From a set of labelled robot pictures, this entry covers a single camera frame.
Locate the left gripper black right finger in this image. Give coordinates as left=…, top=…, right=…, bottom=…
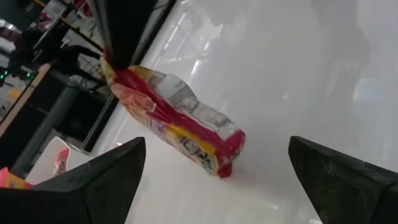
left=287, top=135, right=398, bottom=224

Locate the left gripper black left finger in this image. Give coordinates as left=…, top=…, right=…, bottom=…
left=0, top=136, right=147, bottom=224

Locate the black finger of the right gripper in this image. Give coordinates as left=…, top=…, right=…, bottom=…
left=88, top=0, right=159, bottom=70

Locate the white plastic bin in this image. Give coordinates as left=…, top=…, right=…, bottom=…
left=25, top=136, right=98, bottom=187

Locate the grey metal pipe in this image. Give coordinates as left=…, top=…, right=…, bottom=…
left=12, top=86, right=78, bottom=175

